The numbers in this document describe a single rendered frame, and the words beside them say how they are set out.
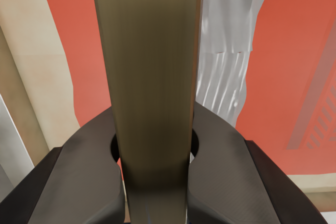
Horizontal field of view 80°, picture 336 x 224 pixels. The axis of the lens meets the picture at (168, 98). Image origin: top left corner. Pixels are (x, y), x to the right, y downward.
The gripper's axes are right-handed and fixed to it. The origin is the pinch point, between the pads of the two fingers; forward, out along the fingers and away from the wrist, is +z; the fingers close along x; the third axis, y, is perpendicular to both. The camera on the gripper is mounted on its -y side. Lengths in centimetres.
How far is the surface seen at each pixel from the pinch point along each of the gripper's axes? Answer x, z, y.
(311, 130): 21.3, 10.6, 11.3
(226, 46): 7.4, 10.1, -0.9
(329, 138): 24.5, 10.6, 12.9
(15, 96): -15.1, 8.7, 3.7
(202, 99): 5.3, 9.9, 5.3
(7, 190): -131, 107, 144
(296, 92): 17.2, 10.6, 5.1
